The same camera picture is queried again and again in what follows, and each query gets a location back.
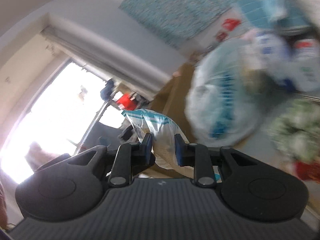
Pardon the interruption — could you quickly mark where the cotton swab zip bag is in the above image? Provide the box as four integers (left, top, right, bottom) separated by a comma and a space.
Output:
121, 109, 189, 170

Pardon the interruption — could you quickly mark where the blue checkered towel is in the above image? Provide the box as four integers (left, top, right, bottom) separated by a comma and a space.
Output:
236, 0, 312, 36

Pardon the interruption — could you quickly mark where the brown cardboard box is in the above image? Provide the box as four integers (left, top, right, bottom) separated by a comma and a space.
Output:
147, 63, 196, 178

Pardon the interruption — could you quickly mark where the white plastic shopping bag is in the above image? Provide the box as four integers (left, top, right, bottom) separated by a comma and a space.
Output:
184, 38, 265, 147

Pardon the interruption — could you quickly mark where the green floral scrunchie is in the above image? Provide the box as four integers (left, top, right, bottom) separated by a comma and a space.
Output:
268, 99, 319, 163

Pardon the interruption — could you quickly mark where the white window curtain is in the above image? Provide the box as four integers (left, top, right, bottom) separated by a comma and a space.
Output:
42, 15, 171, 94

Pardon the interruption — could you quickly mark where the red plastic bag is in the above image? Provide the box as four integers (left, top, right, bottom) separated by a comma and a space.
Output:
221, 18, 241, 31

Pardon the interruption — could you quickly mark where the small white plastic box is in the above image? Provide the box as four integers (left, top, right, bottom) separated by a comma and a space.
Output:
293, 56, 319, 92

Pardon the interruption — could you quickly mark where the floral teal wall cloth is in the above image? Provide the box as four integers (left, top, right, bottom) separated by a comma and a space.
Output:
120, 0, 238, 48

